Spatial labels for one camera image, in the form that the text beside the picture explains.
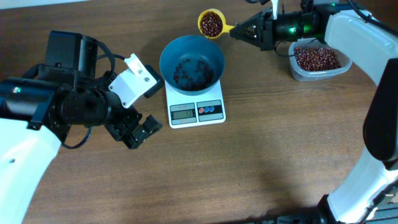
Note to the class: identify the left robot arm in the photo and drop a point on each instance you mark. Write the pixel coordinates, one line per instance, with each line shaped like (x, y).
(75, 85)

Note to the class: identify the clear plastic container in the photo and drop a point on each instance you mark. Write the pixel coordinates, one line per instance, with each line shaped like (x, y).
(305, 76)

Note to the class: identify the white digital kitchen scale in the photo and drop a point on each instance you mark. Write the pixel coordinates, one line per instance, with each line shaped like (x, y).
(189, 111)

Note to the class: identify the red beans in scoop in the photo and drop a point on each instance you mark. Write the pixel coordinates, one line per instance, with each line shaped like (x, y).
(211, 24)

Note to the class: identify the red beans in container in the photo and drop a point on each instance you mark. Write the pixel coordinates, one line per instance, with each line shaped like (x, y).
(316, 59)

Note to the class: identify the red beans in bowl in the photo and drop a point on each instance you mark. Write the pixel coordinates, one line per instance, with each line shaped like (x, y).
(193, 75)

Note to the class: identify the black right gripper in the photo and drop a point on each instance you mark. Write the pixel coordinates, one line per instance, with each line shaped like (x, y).
(265, 30)

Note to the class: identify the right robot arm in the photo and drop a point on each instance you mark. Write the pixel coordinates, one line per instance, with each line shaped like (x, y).
(372, 46)

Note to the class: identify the yellow measuring scoop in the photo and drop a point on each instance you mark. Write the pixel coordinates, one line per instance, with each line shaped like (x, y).
(226, 28)

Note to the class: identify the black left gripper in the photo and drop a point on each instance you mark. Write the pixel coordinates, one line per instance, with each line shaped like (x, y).
(125, 131)

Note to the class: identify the teal bowl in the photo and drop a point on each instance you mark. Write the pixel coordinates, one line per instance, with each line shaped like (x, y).
(195, 47)

